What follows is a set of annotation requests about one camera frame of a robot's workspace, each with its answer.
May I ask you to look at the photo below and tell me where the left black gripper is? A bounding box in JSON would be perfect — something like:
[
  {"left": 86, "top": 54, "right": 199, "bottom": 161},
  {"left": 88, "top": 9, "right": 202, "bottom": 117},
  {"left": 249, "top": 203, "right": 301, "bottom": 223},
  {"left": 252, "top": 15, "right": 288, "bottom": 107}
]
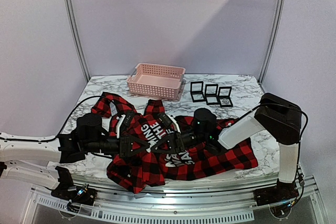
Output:
[{"left": 83, "top": 134, "right": 150, "bottom": 159}]

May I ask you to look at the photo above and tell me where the red black plaid shirt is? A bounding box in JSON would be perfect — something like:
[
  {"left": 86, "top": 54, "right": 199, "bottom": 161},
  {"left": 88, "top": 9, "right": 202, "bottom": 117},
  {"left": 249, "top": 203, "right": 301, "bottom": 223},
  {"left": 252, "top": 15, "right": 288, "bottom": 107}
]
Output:
[{"left": 91, "top": 92, "right": 258, "bottom": 194}]

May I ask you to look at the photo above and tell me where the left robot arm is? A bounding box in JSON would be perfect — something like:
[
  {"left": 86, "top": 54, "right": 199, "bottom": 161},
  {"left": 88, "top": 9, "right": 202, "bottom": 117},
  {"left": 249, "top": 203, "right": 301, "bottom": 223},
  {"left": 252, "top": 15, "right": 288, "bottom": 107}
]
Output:
[{"left": 1, "top": 113, "right": 150, "bottom": 200}]

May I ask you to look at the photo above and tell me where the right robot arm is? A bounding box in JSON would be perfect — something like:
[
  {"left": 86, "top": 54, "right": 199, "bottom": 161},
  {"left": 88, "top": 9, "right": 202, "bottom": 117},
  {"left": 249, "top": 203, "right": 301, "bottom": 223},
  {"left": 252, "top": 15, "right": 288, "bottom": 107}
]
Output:
[{"left": 148, "top": 93, "right": 304, "bottom": 201}]

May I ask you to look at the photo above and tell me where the pink plastic basket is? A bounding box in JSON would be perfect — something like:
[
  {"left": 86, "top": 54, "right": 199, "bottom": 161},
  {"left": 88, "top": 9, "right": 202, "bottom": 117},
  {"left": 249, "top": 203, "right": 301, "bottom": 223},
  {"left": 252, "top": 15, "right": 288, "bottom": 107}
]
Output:
[{"left": 127, "top": 63, "right": 185, "bottom": 100}]

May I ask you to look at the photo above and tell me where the black display box left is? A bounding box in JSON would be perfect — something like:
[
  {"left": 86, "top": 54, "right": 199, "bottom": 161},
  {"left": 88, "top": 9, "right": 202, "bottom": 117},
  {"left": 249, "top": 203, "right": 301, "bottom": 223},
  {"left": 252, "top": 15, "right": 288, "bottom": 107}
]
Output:
[{"left": 190, "top": 81, "right": 206, "bottom": 103}]

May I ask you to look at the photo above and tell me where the black display box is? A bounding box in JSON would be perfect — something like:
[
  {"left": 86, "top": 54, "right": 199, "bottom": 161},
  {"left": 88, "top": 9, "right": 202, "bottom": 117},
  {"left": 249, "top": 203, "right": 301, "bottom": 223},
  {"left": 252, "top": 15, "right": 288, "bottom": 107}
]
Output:
[
  {"left": 190, "top": 81, "right": 206, "bottom": 103},
  {"left": 217, "top": 87, "right": 233, "bottom": 108},
  {"left": 205, "top": 84, "right": 219, "bottom": 105}
]

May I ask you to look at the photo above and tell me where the black display box middle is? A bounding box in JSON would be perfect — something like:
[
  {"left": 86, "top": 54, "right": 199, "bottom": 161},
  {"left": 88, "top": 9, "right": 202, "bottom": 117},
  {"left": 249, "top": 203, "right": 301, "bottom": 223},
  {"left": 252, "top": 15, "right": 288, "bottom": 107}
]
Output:
[{"left": 205, "top": 84, "right": 219, "bottom": 105}]

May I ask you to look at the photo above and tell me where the black display box right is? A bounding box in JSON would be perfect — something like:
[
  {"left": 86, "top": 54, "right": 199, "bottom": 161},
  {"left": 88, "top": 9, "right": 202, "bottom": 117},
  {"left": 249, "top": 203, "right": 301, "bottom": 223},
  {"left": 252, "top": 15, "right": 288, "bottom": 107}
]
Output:
[{"left": 217, "top": 87, "right": 233, "bottom": 108}]

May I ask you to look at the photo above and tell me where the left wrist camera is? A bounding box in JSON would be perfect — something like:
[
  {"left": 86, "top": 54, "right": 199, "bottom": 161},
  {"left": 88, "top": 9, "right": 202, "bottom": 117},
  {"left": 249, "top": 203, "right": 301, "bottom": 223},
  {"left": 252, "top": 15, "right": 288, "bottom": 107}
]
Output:
[{"left": 115, "top": 112, "right": 135, "bottom": 138}]

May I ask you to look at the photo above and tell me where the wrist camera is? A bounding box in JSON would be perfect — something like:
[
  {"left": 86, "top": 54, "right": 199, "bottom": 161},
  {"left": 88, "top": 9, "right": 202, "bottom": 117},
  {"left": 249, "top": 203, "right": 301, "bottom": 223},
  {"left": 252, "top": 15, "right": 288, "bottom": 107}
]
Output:
[
  {"left": 115, "top": 112, "right": 135, "bottom": 138},
  {"left": 158, "top": 113, "right": 181, "bottom": 133}
]

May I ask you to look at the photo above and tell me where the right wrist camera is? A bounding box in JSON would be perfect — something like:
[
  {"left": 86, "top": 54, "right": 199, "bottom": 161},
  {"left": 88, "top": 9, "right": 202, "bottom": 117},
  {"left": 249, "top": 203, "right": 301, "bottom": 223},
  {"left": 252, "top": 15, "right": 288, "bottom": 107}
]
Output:
[{"left": 158, "top": 113, "right": 181, "bottom": 133}]

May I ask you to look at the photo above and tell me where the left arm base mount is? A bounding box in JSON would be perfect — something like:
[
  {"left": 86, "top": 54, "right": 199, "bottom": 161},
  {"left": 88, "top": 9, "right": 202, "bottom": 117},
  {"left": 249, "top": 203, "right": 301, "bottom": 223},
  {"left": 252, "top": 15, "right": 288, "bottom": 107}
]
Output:
[{"left": 51, "top": 166, "right": 98, "bottom": 214}]

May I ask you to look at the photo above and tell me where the aluminium front rail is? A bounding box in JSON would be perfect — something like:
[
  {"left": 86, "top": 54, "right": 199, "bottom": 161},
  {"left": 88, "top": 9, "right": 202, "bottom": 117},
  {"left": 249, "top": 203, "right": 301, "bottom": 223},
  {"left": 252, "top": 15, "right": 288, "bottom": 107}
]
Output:
[{"left": 23, "top": 169, "right": 328, "bottom": 223}]

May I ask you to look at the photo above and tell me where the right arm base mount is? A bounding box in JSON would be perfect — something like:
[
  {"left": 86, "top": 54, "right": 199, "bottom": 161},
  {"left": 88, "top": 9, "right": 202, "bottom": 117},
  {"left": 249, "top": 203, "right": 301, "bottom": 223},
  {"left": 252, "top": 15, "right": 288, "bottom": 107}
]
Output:
[{"left": 253, "top": 180, "right": 305, "bottom": 219}]

